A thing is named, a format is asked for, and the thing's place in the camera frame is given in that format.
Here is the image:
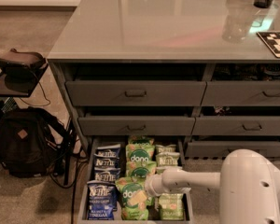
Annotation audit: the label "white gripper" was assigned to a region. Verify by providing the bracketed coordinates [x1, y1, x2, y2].
[128, 175, 164, 206]

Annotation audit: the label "green dang chip bag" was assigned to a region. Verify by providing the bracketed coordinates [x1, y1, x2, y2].
[126, 161, 157, 178]
[115, 176, 148, 220]
[128, 135, 154, 145]
[126, 144, 155, 162]

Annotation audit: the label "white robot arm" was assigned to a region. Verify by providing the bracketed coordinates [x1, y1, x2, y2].
[128, 149, 280, 224]

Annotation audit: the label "open bottom left drawer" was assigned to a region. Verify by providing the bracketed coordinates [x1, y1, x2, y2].
[77, 136, 194, 224]

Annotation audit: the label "front green kettle chip bag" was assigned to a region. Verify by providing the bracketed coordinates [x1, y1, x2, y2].
[159, 194, 184, 220]

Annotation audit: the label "green kettle chip bag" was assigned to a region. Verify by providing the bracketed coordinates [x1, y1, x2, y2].
[159, 194, 184, 220]
[156, 144, 176, 154]
[156, 166, 182, 175]
[156, 152, 180, 166]

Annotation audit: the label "front blue kettle chip bag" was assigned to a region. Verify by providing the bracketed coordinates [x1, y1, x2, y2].
[87, 180, 117, 220]

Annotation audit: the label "blue kettle chip bag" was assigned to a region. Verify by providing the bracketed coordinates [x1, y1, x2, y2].
[94, 155, 119, 168]
[87, 180, 117, 220]
[96, 144, 120, 158]
[94, 168, 120, 183]

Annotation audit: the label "rear blue kettle chip bag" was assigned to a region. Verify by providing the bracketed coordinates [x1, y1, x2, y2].
[96, 144, 120, 158]

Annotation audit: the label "rear green kettle chip bag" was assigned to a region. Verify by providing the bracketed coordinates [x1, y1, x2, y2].
[156, 144, 176, 154]

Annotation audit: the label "bottom right grey drawer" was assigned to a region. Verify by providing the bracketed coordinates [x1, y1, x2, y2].
[185, 141, 280, 158]

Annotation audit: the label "middle left grey drawer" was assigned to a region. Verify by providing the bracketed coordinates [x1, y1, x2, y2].
[78, 116, 195, 135]

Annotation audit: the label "top left grey drawer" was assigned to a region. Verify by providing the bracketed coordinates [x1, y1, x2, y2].
[65, 80, 206, 106]

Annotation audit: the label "top right grey drawer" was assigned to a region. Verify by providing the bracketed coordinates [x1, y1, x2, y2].
[202, 81, 280, 106]

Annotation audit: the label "grey drawer cabinet with counter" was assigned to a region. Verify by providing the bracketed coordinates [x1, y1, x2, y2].
[49, 0, 280, 155]

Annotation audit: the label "black backpack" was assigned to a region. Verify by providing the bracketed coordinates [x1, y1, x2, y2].
[0, 107, 68, 178]

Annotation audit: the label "dark side table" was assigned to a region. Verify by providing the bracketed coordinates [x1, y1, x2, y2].
[0, 64, 49, 97]

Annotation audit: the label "black device on side table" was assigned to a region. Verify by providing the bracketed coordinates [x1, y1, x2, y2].
[0, 49, 46, 77]

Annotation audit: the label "checkered marker board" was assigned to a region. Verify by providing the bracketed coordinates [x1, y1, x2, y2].
[257, 31, 280, 58]

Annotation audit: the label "black floor cables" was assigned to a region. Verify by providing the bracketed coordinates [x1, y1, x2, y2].
[48, 119, 89, 224]

